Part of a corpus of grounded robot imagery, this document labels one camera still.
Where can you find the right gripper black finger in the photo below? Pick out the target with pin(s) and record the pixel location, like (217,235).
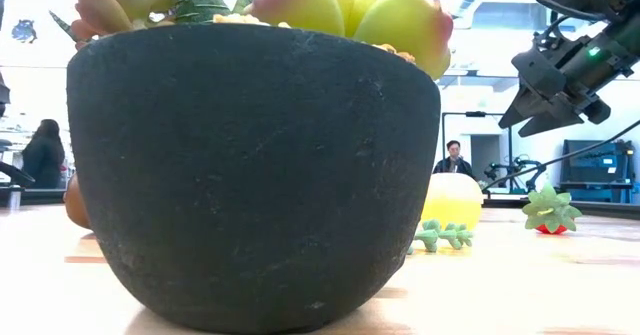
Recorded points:
(552,117)
(525,102)

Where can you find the red toy strawberry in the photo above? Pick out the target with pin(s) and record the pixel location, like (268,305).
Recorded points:
(550,210)

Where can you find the orange toy fruit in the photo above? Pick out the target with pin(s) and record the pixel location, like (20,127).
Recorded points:
(452,197)

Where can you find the brown toy kiwi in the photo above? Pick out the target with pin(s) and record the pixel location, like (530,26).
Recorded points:
(75,205)

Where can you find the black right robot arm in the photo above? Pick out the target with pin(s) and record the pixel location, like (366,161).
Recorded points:
(620,40)

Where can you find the dark blue machine cabinet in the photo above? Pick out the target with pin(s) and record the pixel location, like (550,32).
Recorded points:
(595,165)

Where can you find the person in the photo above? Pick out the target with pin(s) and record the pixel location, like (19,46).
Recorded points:
(44,157)
(454,162)

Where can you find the succulent plant in black pot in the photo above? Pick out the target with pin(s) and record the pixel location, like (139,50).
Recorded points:
(250,175)

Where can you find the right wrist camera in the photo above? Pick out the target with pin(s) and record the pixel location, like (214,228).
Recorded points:
(534,72)

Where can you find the black rectangular frame stand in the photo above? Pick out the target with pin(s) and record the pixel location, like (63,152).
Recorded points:
(475,114)

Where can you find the silver metal post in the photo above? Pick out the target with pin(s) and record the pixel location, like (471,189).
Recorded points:
(15,197)

